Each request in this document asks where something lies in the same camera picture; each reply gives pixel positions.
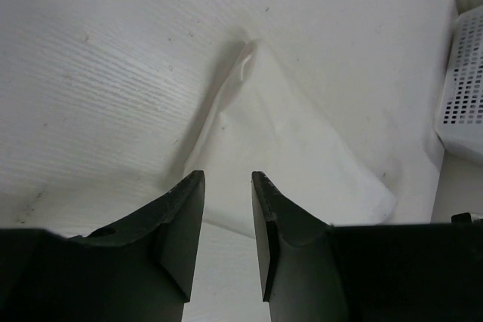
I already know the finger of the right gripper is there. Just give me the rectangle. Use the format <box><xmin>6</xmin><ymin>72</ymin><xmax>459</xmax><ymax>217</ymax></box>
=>
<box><xmin>451</xmin><ymin>212</ymin><xmax>472</xmax><ymax>223</ymax></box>

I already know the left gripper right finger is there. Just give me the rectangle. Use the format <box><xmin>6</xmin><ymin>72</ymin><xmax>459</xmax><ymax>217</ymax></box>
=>
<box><xmin>251</xmin><ymin>171</ymin><xmax>482</xmax><ymax>321</ymax></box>

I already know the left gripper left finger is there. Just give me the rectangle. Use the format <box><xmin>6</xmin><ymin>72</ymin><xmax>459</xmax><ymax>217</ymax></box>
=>
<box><xmin>1</xmin><ymin>171</ymin><xmax>205</xmax><ymax>321</ymax></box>

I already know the white tank top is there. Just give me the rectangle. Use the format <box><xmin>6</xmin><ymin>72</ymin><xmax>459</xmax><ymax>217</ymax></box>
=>
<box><xmin>184</xmin><ymin>40</ymin><xmax>396</xmax><ymax>236</ymax></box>

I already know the white plastic laundry basket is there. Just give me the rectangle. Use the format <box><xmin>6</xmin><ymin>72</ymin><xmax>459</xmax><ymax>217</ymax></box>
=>
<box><xmin>435</xmin><ymin>6</ymin><xmax>483</xmax><ymax>163</ymax></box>

